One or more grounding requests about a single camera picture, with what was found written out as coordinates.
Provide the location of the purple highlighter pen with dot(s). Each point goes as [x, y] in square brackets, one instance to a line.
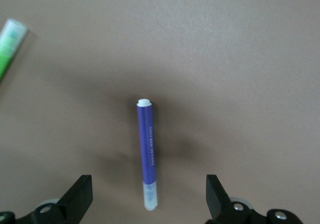
[146, 138]

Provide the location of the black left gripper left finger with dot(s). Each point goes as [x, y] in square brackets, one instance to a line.
[75, 201]

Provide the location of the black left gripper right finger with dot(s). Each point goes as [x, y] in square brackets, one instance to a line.
[220, 206]

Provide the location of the green highlighter pen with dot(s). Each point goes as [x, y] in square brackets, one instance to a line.
[7, 51]

